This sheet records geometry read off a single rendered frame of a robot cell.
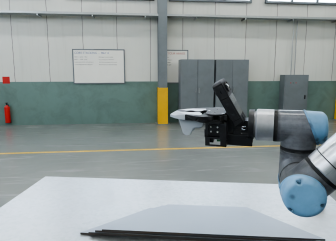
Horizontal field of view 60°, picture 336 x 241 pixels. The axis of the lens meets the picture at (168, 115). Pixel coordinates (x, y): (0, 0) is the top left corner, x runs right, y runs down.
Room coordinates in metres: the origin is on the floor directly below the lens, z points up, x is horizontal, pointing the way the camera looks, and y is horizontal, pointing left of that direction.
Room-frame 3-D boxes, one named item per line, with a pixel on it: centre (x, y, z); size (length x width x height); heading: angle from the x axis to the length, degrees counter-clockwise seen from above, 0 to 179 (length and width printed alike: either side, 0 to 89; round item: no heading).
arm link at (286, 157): (0.64, -0.29, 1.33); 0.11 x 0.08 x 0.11; 160
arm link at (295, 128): (0.66, -0.30, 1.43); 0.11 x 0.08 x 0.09; 70
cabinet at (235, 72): (8.94, -1.89, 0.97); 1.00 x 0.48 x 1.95; 96
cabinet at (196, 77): (8.83, -0.85, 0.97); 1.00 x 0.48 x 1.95; 96
